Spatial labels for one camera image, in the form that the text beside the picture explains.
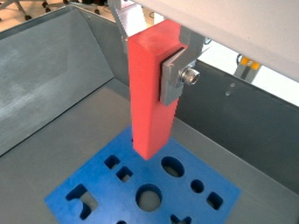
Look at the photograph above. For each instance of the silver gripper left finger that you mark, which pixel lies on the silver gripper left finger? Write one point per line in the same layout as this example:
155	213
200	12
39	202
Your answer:
121	11

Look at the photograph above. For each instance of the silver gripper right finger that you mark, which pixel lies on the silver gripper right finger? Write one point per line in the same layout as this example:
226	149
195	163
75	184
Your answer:
178	67

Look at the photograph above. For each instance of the red rectangular block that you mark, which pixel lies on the red rectangular block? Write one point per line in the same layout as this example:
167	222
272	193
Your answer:
150	47

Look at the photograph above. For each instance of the blue foam shape board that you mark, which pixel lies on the blue foam shape board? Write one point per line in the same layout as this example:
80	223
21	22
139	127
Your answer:
121	189

